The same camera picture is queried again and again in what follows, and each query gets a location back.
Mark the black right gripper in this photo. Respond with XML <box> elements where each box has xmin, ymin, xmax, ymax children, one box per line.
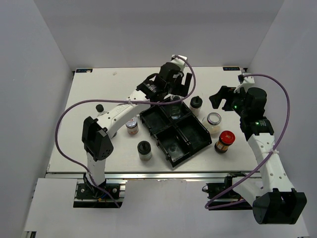
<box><xmin>209</xmin><ymin>86</ymin><xmax>249</xmax><ymax>118</ymax></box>

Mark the clear bottle gold pourer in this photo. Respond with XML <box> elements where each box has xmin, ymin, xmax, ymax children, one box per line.
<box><xmin>169</xmin><ymin>96</ymin><xmax>182</xmax><ymax>120</ymax></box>

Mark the spice shaker black top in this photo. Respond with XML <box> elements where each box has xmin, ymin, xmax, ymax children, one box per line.
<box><xmin>137</xmin><ymin>141</ymin><xmax>152</xmax><ymax>161</ymax></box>
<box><xmin>190</xmin><ymin>96</ymin><xmax>203</xmax><ymax>117</ymax></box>

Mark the brown jar red lid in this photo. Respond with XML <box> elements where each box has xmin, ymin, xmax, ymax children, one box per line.
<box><xmin>214</xmin><ymin>130</ymin><xmax>235</xmax><ymax>154</ymax></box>

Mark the small jar white lid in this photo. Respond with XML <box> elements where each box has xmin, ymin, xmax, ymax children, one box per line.
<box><xmin>125</xmin><ymin>117</ymin><xmax>139</xmax><ymax>135</ymax></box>

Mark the tall bottle black cap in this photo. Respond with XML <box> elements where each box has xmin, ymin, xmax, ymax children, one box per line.
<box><xmin>96</xmin><ymin>104</ymin><xmax>106</xmax><ymax>117</ymax></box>

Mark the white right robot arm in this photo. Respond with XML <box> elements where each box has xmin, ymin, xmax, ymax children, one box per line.
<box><xmin>205</xmin><ymin>86</ymin><xmax>307</xmax><ymax>225</ymax></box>

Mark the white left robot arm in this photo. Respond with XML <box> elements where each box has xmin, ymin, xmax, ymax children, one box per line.
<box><xmin>82</xmin><ymin>56</ymin><xmax>191</xmax><ymax>198</ymax></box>

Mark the black four-compartment tray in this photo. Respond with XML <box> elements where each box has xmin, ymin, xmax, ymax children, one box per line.
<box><xmin>140</xmin><ymin>102</ymin><xmax>212</xmax><ymax>168</ymax></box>

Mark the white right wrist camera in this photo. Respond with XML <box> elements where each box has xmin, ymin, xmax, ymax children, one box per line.
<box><xmin>234</xmin><ymin>73</ymin><xmax>255</xmax><ymax>93</ymax></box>

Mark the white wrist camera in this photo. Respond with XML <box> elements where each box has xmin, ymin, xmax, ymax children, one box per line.
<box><xmin>170</xmin><ymin>55</ymin><xmax>188</xmax><ymax>71</ymax></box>
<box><xmin>234</xmin><ymin>73</ymin><xmax>255</xmax><ymax>93</ymax></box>

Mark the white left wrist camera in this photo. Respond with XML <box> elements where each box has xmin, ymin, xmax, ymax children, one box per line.
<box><xmin>170</xmin><ymin>55</ymin><xmax>188</xmax><ymax>71</ymax></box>

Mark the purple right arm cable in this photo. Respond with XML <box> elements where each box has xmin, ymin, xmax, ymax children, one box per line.
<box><xmin>204</xmin><ymin>73</ymin><xmax>291</xmax><ymax>210</ymax></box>

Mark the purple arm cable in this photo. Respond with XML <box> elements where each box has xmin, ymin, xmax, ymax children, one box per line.
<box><xmin>54</xmin><ymin>56</ymin><xmax>197</xmax><ymax>208</ymax></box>
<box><xmin>204</xmin><ymin>73</ymin><xmax>291</xmax><ymax>210</ymax></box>

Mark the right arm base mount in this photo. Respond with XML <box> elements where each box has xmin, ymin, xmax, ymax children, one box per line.
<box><xmin>202</xmin><ymin>173</ymin><xmax>256</xmax><ymax>211</ymax></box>

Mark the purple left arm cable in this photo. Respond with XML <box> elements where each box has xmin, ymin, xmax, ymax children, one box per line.
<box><xmin>54</xmin><ymin>56</ymin><xmax>197</xmax><ymax>208</ymax></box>

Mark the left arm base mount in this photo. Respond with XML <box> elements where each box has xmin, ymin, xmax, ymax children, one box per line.
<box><xmin>73</xmin><ymin>180</ymin><xmax>125</xmax><ymax>209</ymax></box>

